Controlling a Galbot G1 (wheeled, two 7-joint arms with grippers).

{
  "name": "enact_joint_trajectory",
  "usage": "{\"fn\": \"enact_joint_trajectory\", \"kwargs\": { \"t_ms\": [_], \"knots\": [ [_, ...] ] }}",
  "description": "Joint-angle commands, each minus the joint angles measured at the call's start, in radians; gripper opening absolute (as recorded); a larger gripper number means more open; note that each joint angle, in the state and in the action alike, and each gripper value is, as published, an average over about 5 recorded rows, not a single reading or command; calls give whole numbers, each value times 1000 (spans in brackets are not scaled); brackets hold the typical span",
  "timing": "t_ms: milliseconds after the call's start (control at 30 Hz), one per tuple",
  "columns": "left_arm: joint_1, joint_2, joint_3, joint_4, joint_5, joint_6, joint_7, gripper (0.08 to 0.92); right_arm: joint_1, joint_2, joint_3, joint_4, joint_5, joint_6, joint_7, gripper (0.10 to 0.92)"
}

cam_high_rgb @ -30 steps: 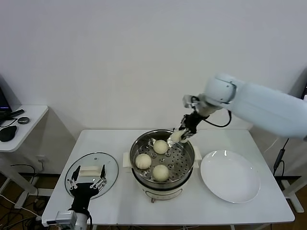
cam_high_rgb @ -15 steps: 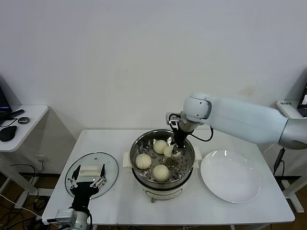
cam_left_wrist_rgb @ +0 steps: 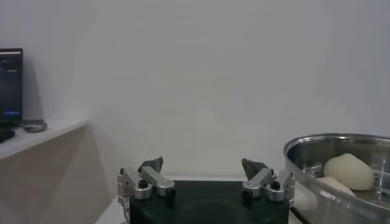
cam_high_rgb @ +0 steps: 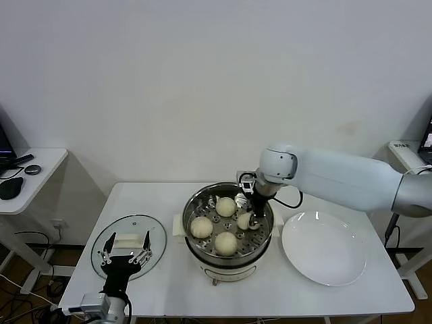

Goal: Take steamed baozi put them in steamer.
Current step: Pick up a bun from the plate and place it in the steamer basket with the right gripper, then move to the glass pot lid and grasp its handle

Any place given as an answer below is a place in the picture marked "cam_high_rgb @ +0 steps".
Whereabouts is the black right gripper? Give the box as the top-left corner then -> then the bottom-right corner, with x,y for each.
246,192 -> 271,232

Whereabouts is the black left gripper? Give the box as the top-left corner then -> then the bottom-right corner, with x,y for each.
97,230 -> 153,294

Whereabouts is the white steamed baozi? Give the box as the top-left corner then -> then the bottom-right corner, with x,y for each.
214,232 -> 239,257
215,197 -> 238,217
236,212 -> 252,230
190,217 -> 214,239

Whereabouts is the stainless steel steamer basket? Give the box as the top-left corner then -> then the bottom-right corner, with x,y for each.
182,182 -> 275,267

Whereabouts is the white round plate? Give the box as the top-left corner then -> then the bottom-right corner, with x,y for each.
281,211 -> 367,287

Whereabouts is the white side table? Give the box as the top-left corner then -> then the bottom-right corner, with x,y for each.
387,140 -> 432,300
0,148 -> 70,276

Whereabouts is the black computer mouse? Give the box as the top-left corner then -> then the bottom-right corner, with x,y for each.
0,176 -> 26,201

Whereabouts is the black laptop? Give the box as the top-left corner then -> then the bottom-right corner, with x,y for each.
417,114 -> 432,166
0,106 -> 18,167

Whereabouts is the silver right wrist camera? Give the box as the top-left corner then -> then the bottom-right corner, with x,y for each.
236,171 -> 257,196

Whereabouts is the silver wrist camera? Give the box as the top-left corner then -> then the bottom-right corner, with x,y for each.
236,171 -> 257,196
68,292 -> 111,315

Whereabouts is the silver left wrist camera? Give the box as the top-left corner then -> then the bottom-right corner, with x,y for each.
68,292 -> 111,315

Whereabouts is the black floor cable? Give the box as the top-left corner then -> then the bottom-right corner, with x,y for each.
13,230 -> 57,252

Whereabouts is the white floor cable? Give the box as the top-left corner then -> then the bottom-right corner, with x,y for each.
0,273 -> 59,311

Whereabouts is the black cable with adapter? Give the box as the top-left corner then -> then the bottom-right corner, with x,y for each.
384,167 -> 432,250

